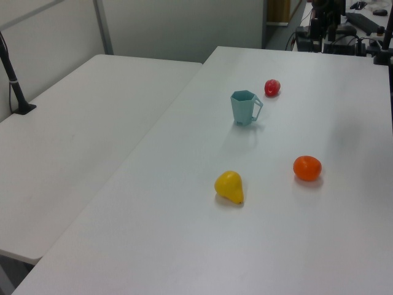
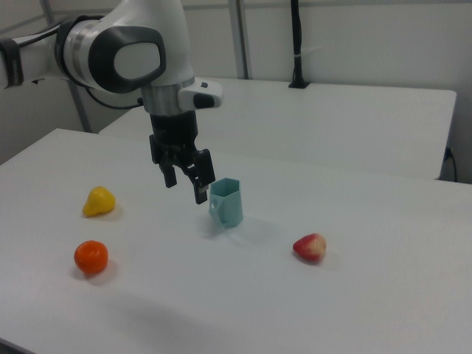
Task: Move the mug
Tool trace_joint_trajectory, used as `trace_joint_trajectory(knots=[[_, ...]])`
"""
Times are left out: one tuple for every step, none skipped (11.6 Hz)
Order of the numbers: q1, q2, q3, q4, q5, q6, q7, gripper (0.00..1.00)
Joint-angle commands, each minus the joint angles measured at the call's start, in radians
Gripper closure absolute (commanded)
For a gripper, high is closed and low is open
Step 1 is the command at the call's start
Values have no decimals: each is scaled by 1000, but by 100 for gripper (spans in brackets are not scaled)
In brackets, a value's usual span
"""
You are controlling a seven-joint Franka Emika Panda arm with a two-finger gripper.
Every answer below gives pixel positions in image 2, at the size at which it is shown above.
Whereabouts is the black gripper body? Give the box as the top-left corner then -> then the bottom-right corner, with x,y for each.
148,110 -> 202,174

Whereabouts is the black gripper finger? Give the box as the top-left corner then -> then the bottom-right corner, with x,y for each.
161,159 -> 178,190
184,148 -> 216,205

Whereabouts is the teal hexagonal mug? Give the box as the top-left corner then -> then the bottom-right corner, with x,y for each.
208,178 -> 244,229

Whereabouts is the yellow toy pear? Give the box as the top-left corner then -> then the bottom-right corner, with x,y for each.
81,186 -> 117,218

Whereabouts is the orange toy tangerine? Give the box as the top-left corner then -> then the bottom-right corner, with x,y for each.
74,240 -> 110,275

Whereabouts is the white table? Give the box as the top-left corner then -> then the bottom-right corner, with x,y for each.
98,76 -> 458,181

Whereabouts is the red toy strawberry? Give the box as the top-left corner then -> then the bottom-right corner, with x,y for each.
292,232 -> 328,264

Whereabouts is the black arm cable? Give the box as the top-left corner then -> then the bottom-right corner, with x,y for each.
85,87 -> 145,111

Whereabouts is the grey slanted partition post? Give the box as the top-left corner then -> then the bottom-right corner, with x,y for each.
68,80 -> 92,133

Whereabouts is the black camera stand pole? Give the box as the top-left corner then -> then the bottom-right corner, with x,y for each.
288,0 -> 310,89

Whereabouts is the black wall cable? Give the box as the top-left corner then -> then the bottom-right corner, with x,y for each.
444,146 -> 459,182

